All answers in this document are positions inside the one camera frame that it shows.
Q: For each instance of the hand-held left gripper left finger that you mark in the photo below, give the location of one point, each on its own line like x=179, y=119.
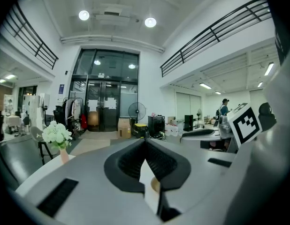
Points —
x=111, y=172

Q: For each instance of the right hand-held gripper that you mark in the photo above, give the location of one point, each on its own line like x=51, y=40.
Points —
x=234, y=125

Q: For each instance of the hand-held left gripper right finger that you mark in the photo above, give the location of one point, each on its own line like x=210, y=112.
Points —
x=180, y=170

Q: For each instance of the tan bowl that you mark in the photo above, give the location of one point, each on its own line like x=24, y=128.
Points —
x=155, y=185

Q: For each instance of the black cabinet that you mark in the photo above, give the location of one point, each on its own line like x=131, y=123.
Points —
x=188, y=123

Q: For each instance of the grey standing fan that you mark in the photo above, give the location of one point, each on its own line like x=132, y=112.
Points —
x=199, y=112

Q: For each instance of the group of white plastic jugs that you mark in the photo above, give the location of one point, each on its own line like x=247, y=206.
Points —
x=173, y=128

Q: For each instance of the light beige floor mat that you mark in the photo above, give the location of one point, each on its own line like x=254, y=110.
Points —
x=91, y=146

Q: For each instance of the dark beige floor mat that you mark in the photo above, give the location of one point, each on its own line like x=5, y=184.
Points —
x=98, y=135

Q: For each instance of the brown cardboard box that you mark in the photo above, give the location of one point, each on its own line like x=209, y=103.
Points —
x=124, y=129

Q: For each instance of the yellow and black toolbox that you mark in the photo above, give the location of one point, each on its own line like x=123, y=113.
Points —
x=140, y=130

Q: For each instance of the black framed glass door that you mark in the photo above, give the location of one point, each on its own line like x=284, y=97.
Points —
x=107, y=121

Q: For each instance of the black standing fan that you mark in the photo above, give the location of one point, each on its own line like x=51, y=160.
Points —
x=136, y=111
x=44, y=108

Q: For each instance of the white flowers in pink vase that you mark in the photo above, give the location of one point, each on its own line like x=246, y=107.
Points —
x=54, y=132

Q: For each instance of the black balcony railing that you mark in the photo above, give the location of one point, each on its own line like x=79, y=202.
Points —
x=162, y=72
x=41, y=42

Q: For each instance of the clothes rack with garments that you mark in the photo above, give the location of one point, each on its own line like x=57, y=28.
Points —
x=73, y=109

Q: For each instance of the grey chair with black legs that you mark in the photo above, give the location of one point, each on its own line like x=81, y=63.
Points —
x=35, y=132

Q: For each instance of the table with beige cloth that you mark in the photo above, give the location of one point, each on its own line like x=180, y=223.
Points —
x=12, y=122

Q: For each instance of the white ceiling pipes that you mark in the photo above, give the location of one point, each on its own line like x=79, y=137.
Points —
x=100, y=38

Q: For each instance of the white ceiling air conditioner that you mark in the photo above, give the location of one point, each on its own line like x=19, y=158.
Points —
x=112, y=14

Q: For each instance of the round ceiling light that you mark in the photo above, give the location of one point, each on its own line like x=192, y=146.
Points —
x=84, y=15

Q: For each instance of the black fisheye camera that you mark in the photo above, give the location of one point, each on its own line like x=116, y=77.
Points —
x=267, y=116

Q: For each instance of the blue wall sign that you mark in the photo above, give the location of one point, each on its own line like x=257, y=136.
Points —
x=61, y=89

